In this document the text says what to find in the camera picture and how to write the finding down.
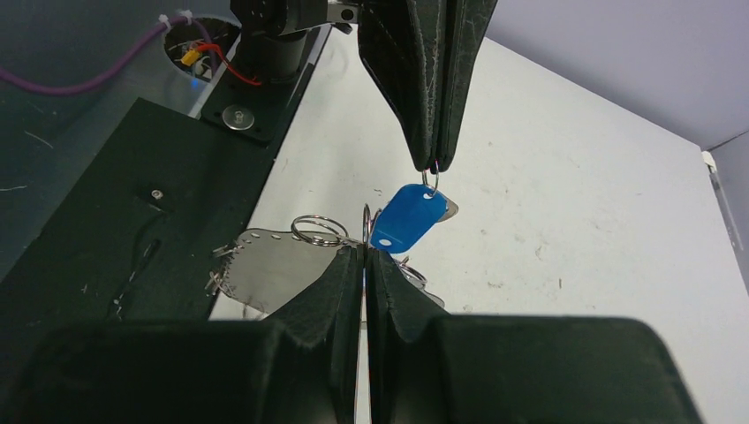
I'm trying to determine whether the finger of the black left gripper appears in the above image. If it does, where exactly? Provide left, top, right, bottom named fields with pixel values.
left=358, top=1, right=448, bottom=171
left=435, top=0, right=497, bottom=172

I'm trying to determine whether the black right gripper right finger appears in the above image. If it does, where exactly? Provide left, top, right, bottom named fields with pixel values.
left=366, top=249, right=701, bottom=423

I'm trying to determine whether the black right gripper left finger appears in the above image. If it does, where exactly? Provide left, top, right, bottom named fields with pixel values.
left=1, top=247, right=364, bottom=423

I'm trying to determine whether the metal keyring plate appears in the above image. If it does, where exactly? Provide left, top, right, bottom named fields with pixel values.
left=203, top=201, right=447, bottom=320

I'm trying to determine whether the small key split ring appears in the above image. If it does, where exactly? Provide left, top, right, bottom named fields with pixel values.
left=420, top=161, right=441, bottom=199

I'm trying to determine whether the blue key tag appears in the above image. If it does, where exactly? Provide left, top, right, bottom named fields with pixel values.
left=370, top=184, right=447, bottom=254

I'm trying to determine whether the silver key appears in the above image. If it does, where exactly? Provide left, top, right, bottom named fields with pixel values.
left=438, top=197, right=459, bottom=223

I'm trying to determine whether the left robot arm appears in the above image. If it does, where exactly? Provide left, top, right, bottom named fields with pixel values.
left=231, top=0, right=496, bottom=174

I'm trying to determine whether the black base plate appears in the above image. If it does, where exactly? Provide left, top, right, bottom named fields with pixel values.
left=0, top=23, right=335, bottom=375

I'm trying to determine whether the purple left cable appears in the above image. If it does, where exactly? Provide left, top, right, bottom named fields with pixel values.
left=0, top=10, right=217, bottom=98

